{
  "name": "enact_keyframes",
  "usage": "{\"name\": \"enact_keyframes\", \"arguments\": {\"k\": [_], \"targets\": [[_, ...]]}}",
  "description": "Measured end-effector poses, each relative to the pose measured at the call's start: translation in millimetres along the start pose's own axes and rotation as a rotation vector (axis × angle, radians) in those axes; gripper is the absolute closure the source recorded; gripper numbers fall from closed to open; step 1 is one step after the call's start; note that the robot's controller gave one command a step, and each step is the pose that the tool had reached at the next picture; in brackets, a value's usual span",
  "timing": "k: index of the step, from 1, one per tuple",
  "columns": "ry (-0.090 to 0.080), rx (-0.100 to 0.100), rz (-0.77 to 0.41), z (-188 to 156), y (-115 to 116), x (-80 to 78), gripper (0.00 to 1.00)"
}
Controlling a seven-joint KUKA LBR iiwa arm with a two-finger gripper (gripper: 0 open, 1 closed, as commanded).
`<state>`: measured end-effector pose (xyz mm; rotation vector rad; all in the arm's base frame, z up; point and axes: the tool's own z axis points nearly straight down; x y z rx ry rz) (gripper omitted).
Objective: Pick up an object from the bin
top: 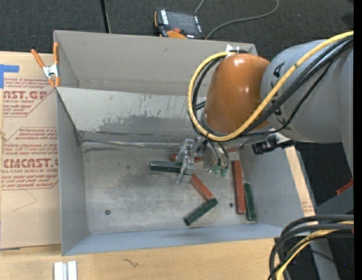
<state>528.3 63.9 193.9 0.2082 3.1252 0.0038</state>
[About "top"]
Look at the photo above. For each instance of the grey metal bin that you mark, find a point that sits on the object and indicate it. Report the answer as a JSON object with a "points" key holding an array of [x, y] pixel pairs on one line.
{"points": [[134, 185]]}

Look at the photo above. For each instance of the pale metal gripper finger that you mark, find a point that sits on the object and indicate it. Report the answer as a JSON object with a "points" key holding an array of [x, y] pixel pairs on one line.
{"points": [[184, 165], [186, 178]]}

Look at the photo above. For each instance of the dark green flat block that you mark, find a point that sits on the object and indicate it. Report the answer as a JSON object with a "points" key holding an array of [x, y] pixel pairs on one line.
{"points": [[165, 167], [201, 211], [249, 201]]}

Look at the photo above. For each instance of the black cylinder on white bracket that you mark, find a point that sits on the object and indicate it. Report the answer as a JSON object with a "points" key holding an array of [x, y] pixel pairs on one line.
{"points": [[264, 146]]}

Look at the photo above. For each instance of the red-brown flat block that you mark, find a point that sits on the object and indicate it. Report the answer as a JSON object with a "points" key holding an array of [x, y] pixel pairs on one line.
{"points": [[202, 188], [238, 187], [173, 157]]}

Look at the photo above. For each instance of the brown cardboard board red print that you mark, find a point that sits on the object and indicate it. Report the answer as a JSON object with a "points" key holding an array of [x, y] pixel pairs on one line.
{"points": [[29, 156]]}

